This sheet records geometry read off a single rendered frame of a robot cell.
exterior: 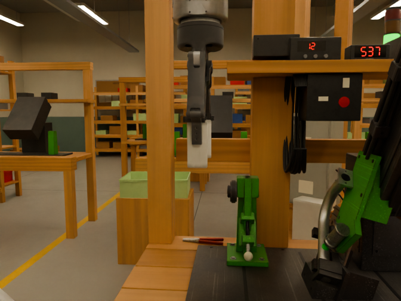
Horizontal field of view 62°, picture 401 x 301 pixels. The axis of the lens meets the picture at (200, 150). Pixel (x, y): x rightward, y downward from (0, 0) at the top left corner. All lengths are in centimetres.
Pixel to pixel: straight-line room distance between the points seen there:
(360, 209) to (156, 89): 77
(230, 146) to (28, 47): 1178
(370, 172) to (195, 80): 57
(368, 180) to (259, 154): 44
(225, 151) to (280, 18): 51
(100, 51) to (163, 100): 1057
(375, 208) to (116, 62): 1093
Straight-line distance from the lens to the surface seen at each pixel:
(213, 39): 54
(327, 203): 106
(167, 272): 112
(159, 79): 124
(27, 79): 1276
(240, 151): 131
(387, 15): 140
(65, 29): 1234
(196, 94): 48
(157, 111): 124
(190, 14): 54
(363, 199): 92
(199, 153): 50
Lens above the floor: 138
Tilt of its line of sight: 6 degrees down
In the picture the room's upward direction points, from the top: straight up
